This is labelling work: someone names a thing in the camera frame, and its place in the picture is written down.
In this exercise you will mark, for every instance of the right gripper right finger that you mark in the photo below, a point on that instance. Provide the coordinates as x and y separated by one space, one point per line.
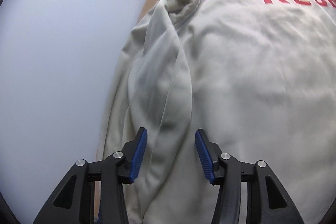
267 201

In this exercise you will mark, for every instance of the white and blue jacket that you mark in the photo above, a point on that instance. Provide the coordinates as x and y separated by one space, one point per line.
258 76

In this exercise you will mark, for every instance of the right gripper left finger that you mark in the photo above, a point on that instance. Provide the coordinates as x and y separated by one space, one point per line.
72 201

